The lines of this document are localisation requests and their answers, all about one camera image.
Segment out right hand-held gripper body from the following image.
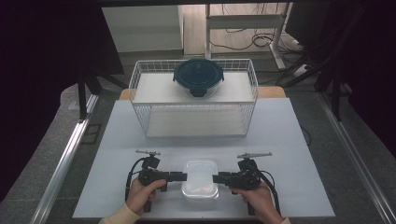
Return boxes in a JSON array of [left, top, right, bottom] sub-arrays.
[[228, 151, 274, 191]]

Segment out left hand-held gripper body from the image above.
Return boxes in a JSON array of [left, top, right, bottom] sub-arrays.
[[134, 149, 172, 192]]

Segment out clear rectangular lidded container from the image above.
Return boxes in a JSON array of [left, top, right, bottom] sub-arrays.
[[180, 159, 219, 202]]

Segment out white wire two-tier rack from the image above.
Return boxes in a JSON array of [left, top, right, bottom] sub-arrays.
[[128, 58, 260, 139]]

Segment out round container with dark lid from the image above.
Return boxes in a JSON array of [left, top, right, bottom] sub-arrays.
[[172, 58, 225, 98]]

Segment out person's left hand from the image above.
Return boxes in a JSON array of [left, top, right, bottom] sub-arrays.
[[125, 177, 168, 217]]

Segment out person's right hand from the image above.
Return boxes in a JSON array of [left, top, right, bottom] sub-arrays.
[[237, 181, 278, 224]]

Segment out wooden table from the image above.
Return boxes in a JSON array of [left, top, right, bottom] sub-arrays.
[[119, 86, 288, 101]]

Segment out black metal stand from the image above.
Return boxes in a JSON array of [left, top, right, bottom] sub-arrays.
[[77, 69, 129, 121], [281, 60, 354, 123]]

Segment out white cabinet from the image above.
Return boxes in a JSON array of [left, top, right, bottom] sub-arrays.
[[101, 5, 185, 54]]

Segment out left hand-held gripper black cable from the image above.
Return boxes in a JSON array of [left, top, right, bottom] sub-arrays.
[[124, 157, 148, 202]]

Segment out hand-held gripper black cable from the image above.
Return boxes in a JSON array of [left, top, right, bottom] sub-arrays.
[[124, 157, 148, 202], [253, 167, 282, 217]]

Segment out right hand-held gripper black cable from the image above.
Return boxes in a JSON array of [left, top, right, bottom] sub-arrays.
[[253, 167, 282, 217]]

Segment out thin black cable loop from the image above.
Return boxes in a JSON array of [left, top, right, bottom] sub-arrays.
[[299, 125, 313, 146]]

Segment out aluminium rail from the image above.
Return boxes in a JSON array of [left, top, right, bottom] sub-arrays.
[[29, 92, 100, 224], [317, 91, 396, 224]]

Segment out black floor cables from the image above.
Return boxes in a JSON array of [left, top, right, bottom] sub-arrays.
[[208, 3, 307, 55]]

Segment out white metal desk frame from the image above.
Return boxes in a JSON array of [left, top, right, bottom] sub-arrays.
[[204, 3, 292, 70]]

